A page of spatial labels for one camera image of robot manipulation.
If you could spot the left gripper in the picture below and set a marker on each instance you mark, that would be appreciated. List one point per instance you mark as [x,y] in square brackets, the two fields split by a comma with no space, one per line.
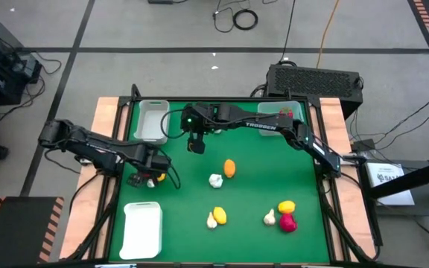
[159,164]

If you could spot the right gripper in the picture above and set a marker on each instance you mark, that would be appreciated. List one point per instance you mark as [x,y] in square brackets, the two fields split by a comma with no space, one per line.
[196,143]

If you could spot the orange oval fruit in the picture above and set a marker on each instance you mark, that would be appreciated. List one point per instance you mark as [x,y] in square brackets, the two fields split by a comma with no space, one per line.
[229,168]

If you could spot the red tomato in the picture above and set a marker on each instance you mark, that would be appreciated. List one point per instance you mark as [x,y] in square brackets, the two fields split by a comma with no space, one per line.
[288,223]

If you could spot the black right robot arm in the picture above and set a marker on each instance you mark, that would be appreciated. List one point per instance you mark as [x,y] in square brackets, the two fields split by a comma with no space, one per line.
[259,124]

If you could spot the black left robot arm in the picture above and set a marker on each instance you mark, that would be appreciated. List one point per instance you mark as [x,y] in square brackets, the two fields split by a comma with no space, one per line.
[88,145]

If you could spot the small white garlic bulb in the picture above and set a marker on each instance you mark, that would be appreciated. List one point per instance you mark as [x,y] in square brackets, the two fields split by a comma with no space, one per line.
[150,183]

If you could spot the light grey plastic bin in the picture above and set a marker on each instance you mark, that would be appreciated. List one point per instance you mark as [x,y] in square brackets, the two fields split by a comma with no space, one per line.
[151,123]

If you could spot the white plastic bin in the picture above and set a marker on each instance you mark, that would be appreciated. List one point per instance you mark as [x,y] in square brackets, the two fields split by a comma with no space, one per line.
[140,231]

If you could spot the green table mat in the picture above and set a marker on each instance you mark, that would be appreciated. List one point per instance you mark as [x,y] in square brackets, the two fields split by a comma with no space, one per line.
[259,178]

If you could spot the clear plastic bin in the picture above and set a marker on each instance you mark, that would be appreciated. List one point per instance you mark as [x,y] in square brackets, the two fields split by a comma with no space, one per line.
[268,108]

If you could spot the black computer case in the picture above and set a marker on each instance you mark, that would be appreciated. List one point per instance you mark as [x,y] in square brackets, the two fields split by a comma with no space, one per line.
[311,82]

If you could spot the black power brick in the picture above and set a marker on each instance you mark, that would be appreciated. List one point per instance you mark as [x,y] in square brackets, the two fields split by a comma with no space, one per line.
[160,1]

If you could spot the white printed paper sheet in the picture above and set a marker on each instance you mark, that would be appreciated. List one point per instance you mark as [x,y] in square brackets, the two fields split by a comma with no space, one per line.
[389,186]

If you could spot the black metal beam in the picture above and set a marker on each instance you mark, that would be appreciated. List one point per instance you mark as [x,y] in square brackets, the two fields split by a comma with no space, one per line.
[412,178]

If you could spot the grey side table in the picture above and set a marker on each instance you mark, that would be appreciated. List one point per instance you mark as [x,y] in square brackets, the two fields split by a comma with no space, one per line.
[423,208]

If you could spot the silver metal bracket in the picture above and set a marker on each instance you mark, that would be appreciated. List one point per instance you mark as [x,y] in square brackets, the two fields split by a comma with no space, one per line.
[85,161]

